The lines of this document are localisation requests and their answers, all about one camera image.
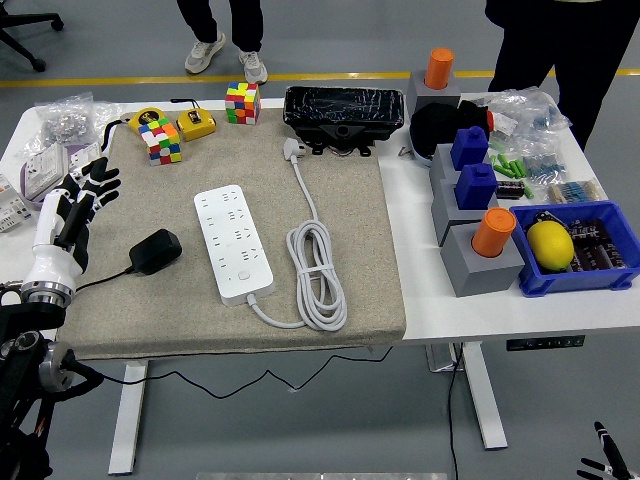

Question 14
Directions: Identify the red white labelled item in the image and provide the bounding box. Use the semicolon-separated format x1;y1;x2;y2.
485;109;519;136

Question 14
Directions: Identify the black film-wrapped device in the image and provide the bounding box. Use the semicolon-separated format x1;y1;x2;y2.
282;85;405;157

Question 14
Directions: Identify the grey square block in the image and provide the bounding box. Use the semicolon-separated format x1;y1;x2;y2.
430;177;501;247
439;222;526;299
405;69;462;115
428;143;494;184

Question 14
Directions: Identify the black office chair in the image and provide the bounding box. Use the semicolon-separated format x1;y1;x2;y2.
0;0;65;73

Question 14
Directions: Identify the white socket box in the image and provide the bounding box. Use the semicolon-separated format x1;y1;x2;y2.
67;143;105;170
23;143;69;199

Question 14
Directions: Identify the white power strip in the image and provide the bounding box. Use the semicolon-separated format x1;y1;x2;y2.
193;183;275;307

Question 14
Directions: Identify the dark printed capacitor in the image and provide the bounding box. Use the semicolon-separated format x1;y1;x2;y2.
494;180;526;200

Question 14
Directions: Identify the orange cylinder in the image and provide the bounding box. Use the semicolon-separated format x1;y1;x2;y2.
424;47;455;91
471;207;518;259

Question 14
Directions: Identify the round yellow tape measure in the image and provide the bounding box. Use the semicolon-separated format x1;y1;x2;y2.
101;106;169;152

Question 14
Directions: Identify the white table leg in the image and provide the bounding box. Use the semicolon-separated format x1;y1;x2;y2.
459;342;509;451
107;359;149;476

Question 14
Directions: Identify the clear bag of tan resistors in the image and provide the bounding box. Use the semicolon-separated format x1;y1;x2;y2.
547;178;609;205

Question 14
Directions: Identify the black plug adapter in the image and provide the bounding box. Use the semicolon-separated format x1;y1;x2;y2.
128;228;183;276

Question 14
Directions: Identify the purple tray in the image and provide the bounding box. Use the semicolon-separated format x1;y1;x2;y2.
19;142;104;211

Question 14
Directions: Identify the colourful puzzle cube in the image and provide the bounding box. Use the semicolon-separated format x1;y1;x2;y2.
224;82;262;125
138;117;183;167

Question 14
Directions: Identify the blue block with knob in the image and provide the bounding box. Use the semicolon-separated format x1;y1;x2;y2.
453;163;499;211
449;125;490;172

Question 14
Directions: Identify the thin black plug cord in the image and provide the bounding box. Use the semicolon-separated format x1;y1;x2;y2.
62;267;395;400

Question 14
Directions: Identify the white cord with plug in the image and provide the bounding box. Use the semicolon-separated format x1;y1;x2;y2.
247;137;349;332

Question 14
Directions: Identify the grey under-table box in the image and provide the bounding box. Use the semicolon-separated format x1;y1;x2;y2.
424;343;464;374

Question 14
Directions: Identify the person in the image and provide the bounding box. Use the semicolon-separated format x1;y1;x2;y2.
485;0;640;151
175;0;269;86

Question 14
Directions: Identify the white circuit breaker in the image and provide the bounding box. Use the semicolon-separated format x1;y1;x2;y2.
0;172;34;235

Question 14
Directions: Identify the square yellow tape measure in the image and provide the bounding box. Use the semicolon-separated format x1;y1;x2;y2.
170;97;218;143

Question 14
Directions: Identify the yellow lemon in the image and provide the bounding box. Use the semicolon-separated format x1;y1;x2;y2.
527;221;575;274

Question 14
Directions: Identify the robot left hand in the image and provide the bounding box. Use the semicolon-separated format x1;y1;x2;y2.
21;156;123;297

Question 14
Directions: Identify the blue plastic bin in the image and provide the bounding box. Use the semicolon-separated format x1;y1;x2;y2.
509;199;640;299

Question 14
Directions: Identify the black table control panel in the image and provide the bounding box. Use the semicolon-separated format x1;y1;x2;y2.
505;333;586;353

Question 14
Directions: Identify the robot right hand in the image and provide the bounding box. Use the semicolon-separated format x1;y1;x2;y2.
575;421;632;480

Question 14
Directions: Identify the clear bag of metal nuts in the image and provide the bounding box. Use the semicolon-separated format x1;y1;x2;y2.
22;92;125;156

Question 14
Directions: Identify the black cloth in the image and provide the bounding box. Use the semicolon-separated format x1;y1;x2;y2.
409;99;494;156

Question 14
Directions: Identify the black hanging cable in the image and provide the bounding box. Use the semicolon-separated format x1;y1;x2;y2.
446;343;464;480

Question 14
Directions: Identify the dark brown capacitor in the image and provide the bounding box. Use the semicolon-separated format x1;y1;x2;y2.
573;242;629;274
569;218;612;245

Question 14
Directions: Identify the large clear bag of resistors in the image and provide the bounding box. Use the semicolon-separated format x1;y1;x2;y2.
487;87;571;139

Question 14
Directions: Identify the grey-brown mat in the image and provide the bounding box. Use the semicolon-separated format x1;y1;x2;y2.
57;107;407;360

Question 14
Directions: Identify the white blue round dish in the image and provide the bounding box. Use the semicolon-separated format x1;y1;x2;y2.
408;124;437;169

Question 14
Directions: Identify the clear bag of blue resistors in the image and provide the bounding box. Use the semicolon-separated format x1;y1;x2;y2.
519;134;569;181

